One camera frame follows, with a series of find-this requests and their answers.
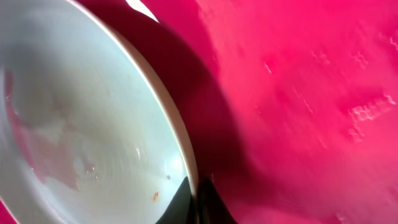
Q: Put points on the red plastic tray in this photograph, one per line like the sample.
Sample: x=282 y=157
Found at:
x=290 y=106

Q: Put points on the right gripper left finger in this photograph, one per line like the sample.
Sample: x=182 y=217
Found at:
x=181 y=209

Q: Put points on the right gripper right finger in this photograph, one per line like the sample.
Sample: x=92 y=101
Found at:
x=211 y=208

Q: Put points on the light blue plate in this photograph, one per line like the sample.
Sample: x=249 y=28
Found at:
x=89 y=133

